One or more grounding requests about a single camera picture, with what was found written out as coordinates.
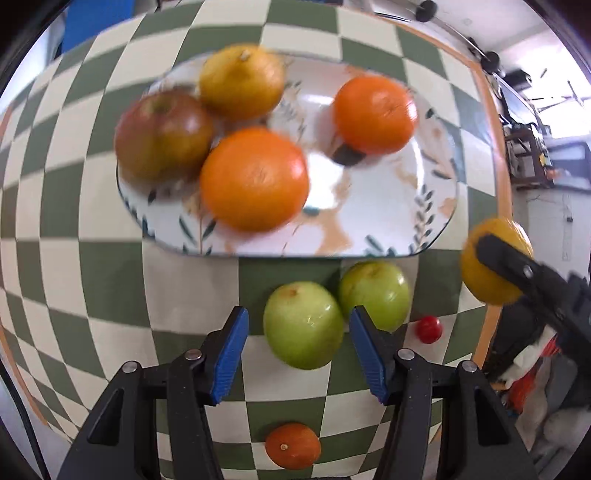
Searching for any yellow lemon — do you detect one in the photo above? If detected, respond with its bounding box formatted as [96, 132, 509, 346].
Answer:
[198, 44, 287, 122]

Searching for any green apple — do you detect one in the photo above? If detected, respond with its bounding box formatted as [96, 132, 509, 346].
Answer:
[339, 260, 411, 332]
[263, 281, 345, 370]

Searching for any yellow orange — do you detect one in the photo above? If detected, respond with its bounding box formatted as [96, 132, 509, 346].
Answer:
[460, 217, 534, 306]

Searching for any cherry tomato upper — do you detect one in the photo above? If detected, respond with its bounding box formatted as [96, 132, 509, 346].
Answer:
[415, 316, 443, 344]

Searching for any floor barbell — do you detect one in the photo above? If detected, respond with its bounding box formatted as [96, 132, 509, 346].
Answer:
[411, 0, 501, 75]

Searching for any floral deer oval plate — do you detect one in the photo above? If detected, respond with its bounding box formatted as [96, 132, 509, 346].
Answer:
[116, 54, 459, 258]

